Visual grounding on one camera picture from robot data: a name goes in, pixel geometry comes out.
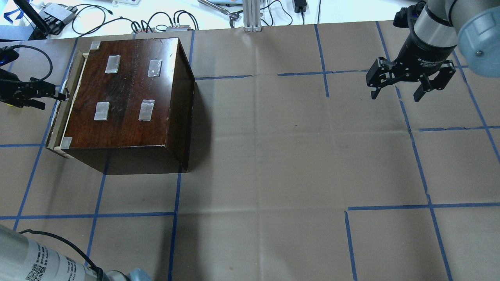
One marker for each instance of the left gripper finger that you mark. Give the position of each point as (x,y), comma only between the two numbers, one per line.
(50,93)
(32,103)

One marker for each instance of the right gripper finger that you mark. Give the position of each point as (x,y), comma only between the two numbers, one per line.
(377,83)
(426,85)

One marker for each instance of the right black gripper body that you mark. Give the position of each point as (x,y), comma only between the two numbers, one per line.
(426,53)

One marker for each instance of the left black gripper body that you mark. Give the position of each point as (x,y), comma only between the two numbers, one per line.
(11,90)

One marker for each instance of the light wooden drawer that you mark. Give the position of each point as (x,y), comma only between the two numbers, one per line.
(62,109)

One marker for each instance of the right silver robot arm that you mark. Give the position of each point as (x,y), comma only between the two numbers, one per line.
(436,28)

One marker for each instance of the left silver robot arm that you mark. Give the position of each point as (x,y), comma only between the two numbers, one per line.
(24,259)

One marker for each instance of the dark wooden drawer cabinet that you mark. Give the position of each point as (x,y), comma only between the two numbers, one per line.
(132,111)

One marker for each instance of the black power adapter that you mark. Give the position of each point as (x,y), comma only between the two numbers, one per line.
(300,6)

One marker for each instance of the aluminium frame post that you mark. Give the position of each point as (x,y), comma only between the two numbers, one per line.
(251,15)

